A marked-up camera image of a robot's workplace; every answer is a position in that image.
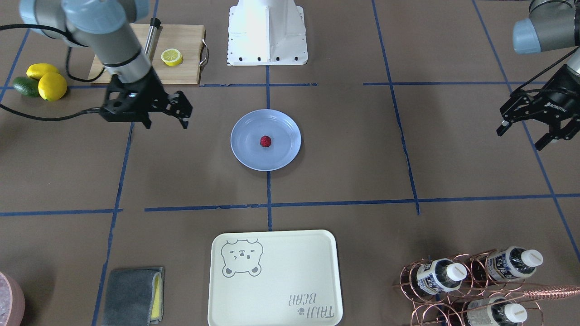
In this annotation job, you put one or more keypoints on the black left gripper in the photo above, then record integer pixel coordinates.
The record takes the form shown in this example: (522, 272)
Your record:
(558, 96)

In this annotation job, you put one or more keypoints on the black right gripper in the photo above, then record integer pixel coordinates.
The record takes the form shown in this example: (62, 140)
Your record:
(153, 94)

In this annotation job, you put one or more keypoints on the red strawberry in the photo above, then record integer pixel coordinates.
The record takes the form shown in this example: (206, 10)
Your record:
(265, 141)

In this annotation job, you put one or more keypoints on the blue round plate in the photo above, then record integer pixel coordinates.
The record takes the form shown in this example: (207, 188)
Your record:
(246, 134)

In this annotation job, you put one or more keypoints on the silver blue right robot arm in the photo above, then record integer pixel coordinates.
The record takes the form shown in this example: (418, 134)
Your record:
(76, 21)

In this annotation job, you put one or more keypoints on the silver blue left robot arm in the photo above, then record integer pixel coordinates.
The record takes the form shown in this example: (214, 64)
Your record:
(551, 25)

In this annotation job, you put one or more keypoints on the lemon half slice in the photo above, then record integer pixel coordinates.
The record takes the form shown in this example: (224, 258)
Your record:
(172, 57)

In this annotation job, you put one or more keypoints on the wooden cutting board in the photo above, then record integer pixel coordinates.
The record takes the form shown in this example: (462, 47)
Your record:
(122, 53)

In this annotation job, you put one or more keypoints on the steel cylinder muddler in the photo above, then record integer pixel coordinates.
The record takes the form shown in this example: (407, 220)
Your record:
(152, 37)

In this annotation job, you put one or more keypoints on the yellow lemon lower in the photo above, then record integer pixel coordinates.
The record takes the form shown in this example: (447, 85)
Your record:
(52, 86)

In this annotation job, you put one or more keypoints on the yellow lemon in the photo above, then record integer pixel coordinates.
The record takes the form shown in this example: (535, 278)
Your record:
(38, 70)
(52, 86)

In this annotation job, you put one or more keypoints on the yellow lemon upper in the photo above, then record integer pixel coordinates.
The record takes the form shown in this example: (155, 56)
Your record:
(38, 70)

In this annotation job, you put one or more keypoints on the green lime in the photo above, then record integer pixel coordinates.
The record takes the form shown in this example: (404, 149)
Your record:
(26, 86)

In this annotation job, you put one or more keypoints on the dark drink bottle middle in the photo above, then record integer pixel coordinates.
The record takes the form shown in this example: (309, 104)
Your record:
(513, 263)

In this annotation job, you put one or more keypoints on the dark drink bottle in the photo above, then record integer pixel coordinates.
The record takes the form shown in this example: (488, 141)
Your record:
(513, 263)
(435, 277)
(494, 311)

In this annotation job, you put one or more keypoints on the cream bear tray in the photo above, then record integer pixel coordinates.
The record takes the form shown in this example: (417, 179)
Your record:
(275, 278)

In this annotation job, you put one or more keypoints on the pink bowl of ice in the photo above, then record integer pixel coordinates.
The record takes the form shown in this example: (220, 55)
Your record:
(12, 305)

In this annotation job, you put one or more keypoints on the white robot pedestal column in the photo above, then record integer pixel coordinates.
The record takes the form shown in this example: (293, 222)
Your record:
(266, 33)

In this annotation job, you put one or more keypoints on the copper wire bottle rack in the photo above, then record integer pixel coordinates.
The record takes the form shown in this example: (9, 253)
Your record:
(447, 309)

